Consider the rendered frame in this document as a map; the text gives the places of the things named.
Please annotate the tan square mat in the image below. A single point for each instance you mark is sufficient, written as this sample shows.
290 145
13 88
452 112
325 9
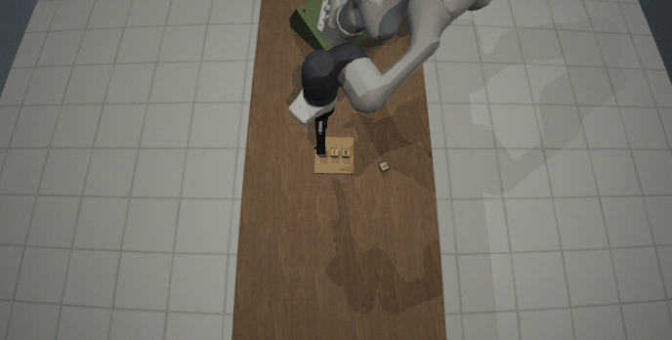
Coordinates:
338 165

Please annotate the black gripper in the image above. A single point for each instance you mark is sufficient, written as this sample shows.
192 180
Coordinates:
320 133

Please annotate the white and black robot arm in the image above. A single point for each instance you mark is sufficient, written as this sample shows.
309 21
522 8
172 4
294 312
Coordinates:
347 65

